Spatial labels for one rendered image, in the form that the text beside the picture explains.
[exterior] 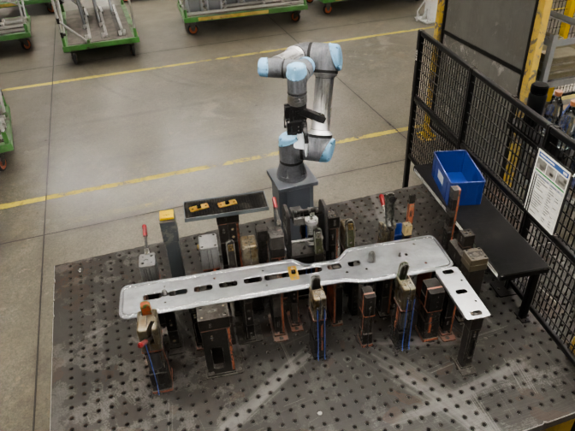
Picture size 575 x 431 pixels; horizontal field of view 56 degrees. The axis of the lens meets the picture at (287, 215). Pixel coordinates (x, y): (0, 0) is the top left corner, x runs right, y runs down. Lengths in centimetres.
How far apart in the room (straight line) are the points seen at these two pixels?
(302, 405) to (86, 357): 95
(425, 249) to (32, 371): 234
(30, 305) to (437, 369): 269
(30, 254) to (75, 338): 191
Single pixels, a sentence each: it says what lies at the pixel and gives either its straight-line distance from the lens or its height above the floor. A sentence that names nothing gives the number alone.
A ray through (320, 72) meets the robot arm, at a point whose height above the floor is 161.
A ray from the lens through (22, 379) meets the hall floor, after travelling 359.
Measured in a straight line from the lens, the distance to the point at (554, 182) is 234.
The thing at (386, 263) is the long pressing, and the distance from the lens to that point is 234.
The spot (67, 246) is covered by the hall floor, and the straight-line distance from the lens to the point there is 443.
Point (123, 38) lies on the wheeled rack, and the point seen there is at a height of 27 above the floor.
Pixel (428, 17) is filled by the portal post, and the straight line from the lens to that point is 914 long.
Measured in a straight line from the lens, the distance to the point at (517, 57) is 431.
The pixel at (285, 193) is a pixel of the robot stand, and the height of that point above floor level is 106.
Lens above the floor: 251
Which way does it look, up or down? 36 degrees down
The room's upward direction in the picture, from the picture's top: 3 degrees counter-clockwise
